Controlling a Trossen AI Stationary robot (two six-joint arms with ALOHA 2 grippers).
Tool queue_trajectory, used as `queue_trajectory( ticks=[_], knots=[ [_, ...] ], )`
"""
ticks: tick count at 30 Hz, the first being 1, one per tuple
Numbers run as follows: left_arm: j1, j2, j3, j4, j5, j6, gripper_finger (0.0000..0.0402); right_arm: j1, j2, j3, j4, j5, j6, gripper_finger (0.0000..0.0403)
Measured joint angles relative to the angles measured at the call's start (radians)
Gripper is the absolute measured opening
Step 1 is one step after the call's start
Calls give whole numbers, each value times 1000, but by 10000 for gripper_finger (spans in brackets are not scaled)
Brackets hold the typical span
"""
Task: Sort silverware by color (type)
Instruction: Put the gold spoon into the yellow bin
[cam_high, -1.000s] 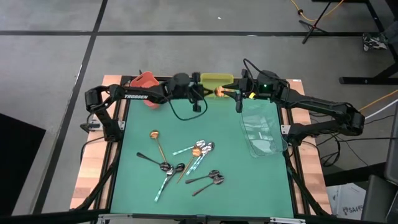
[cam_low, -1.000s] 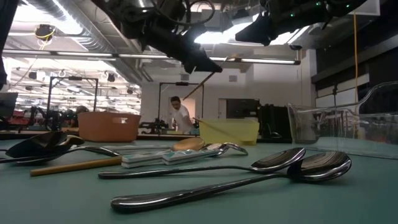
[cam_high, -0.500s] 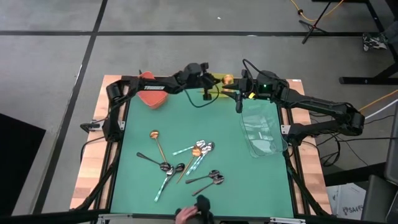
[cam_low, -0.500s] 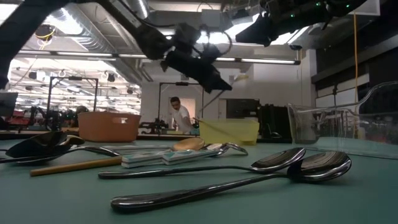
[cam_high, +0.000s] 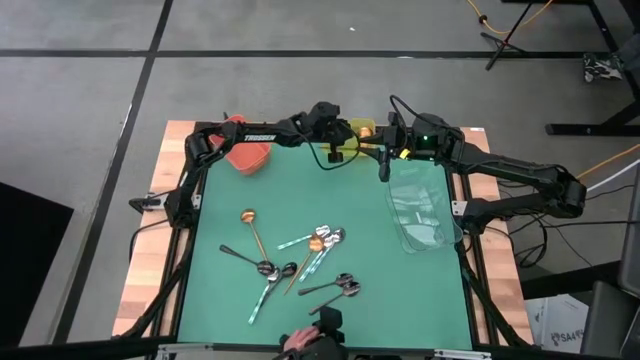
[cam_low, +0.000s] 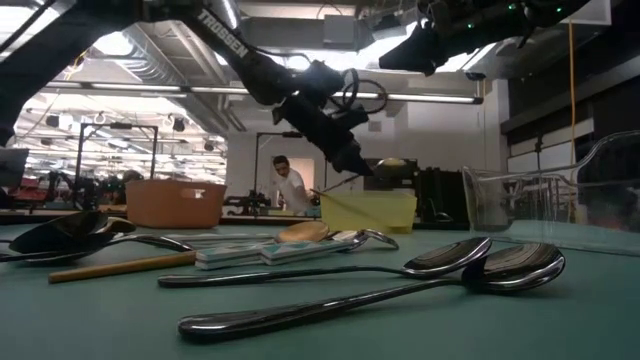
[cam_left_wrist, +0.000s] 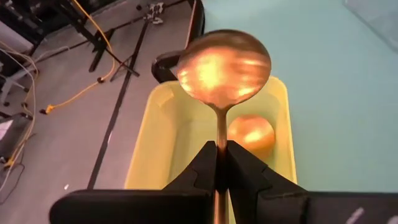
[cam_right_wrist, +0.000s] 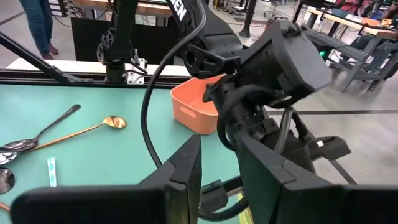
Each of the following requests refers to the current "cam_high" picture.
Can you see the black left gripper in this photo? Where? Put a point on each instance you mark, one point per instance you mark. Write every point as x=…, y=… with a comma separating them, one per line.
x=325, y=125

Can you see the orange plastic bin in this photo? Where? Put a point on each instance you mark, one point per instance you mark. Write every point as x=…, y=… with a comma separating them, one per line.
x=250, y=160

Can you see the yellow-green plastic bin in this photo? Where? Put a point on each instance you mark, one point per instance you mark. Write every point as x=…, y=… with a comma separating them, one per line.
x=369, y=121

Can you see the green table mat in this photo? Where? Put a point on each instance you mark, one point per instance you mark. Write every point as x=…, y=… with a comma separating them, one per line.
x=430, y=320

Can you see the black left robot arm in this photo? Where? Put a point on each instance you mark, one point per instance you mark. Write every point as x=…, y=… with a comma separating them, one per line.
x=260, y=136

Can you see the person's hand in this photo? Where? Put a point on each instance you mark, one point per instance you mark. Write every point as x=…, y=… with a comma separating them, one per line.
x=300, y=339

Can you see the white cardboard box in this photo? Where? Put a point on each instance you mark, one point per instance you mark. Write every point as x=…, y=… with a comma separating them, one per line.
x=560, y=325

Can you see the black panel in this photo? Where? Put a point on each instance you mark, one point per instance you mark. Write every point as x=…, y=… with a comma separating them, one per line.
x=30, y=260

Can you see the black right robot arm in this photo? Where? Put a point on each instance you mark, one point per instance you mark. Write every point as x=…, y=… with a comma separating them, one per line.
x=500, y=167

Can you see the black tripod stand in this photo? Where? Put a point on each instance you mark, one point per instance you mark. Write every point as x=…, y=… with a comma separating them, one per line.
x=502, y=44

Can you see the clear plastic bin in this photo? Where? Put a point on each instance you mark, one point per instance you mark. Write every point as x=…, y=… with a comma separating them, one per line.
x=425, y=215

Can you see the black desk frame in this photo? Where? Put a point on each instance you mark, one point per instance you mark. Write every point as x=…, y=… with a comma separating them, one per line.
x=575, y=129

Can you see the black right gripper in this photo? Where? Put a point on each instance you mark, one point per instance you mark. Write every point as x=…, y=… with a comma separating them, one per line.
x=397, y=145

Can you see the black aluminium table frame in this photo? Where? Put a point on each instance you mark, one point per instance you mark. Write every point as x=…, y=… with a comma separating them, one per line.
x=176, y=305

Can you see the large shiny metal spoon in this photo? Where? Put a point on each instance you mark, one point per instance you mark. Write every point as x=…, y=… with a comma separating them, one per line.
x=352, y=289

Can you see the person's shoe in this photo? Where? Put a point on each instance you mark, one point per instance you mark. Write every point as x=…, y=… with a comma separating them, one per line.
x=602, y=67

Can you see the dark grey chair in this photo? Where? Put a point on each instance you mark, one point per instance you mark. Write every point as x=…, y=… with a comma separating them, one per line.
x=610, y=320

